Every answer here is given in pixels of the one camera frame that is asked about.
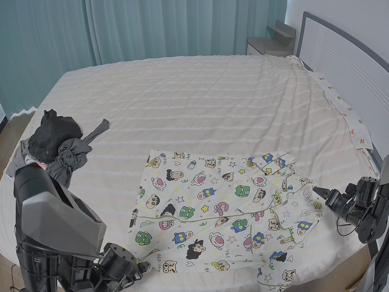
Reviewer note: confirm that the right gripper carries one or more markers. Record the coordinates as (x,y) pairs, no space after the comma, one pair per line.
(334,201)

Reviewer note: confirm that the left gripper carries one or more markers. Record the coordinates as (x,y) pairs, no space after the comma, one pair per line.
(142,271)

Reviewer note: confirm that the white printed pyjama top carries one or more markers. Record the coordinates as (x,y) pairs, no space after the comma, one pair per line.
(218,211)

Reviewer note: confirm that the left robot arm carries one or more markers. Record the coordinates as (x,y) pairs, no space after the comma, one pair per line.
(57,217)

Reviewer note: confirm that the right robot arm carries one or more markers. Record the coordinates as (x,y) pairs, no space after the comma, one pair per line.
(369,220)

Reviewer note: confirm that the pile of clothes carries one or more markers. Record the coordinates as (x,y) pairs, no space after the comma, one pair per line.
(57,141)

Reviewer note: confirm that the white printed pillow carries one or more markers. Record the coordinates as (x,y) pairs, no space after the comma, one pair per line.
(343,102)

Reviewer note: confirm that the bed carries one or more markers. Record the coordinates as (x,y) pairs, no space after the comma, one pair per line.
(197,102)

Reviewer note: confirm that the grey bedside table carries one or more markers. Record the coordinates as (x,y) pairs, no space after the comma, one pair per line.
(267,43)

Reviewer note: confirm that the blue-green curtain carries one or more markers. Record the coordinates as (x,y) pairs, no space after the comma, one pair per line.
(42,41)
(188,17)

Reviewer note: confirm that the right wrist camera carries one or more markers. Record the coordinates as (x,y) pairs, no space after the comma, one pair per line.
(352,191)

